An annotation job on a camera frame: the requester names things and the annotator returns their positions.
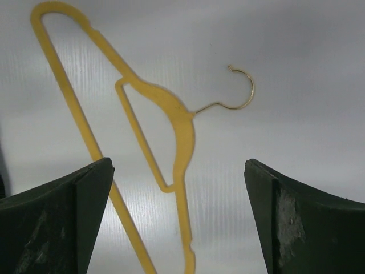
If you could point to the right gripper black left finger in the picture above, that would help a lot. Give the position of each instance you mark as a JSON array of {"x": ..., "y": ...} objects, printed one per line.
[{"x": 52, "y": 228}]

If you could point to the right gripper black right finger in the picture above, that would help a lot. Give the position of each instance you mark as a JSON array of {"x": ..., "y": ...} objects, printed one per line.
[{"x": 302, "y": 229}]

